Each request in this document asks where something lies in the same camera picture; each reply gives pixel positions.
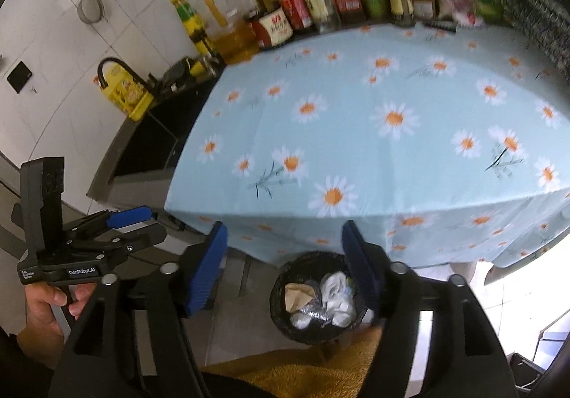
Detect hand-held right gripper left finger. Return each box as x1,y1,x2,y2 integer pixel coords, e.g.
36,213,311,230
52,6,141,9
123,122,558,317
47,221,229,398

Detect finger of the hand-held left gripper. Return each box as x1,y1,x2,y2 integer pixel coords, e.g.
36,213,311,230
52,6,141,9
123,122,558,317
64,224,169,267
62,207,154,243

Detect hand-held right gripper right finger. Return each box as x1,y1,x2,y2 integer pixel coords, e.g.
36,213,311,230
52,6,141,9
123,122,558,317
341,220,519,398

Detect brown paper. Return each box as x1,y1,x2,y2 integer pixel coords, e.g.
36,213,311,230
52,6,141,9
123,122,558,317
284,283,316,314

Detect trash bin with black bag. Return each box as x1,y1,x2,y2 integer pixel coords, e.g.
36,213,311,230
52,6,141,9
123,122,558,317
269,251,379,343

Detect person's left forearm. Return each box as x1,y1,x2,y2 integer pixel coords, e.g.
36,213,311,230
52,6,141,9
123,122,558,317
0,327,67,398

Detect person's left hand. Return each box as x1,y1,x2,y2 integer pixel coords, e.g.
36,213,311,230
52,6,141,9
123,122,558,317
18,283,98,354

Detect large white crumpled tissue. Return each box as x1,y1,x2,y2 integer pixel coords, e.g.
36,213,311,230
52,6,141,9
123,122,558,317
320,272,357,327

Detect crumpled silver foil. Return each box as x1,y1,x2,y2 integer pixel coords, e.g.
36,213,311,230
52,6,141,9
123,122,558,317
303,304,334,327

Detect black kitchen sink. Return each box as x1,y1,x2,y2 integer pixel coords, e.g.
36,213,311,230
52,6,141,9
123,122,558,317
108,88,215,179

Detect daisy print blue tablecloth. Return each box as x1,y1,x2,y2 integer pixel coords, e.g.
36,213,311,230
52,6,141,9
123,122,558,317
165,21,570,269

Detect small glass jar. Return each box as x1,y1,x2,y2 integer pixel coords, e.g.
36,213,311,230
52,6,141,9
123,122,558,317
191,54,224,80

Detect black crate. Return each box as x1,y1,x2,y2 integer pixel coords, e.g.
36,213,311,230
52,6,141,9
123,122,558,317
509,351,551,392

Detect large clear cooking oil bottle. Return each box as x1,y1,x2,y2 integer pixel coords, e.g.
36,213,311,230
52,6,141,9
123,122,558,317
200,0,262,66

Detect green label bottle yellow cap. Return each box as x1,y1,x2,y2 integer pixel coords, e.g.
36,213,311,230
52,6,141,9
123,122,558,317
170,0,215,59

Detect dark bottle red white label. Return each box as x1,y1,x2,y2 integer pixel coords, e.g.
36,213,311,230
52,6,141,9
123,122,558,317
246,0,295,50

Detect small brown jar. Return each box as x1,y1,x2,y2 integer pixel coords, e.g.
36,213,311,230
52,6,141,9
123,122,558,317
410,0,438,21

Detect yellow oil jug black handle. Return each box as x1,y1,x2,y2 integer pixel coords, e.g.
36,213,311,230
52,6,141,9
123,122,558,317
95,57,156,122

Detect black wall socket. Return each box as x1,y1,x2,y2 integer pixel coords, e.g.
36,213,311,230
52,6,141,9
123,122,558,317
6,60,33,94

